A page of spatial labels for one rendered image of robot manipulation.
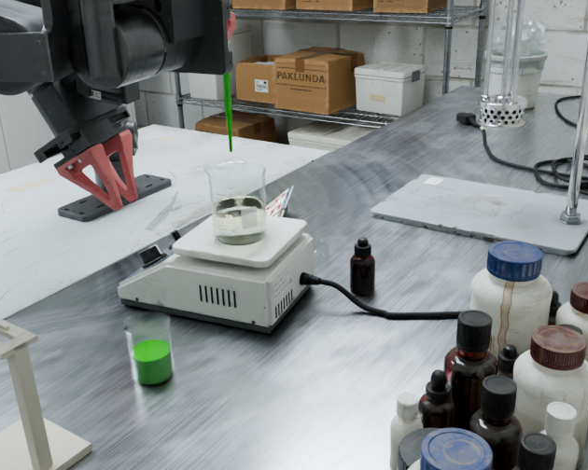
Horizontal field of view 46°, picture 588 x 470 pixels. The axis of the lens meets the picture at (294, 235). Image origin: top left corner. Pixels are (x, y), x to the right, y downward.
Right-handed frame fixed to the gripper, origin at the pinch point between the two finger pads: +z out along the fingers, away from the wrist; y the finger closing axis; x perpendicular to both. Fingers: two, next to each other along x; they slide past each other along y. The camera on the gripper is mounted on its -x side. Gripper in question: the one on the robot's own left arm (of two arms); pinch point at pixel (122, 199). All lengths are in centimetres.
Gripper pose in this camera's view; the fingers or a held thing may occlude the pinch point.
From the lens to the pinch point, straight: 82.6
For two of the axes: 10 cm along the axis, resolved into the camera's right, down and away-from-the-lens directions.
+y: 4.7, -4.2, 7.8
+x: -7.4, 3.0, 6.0
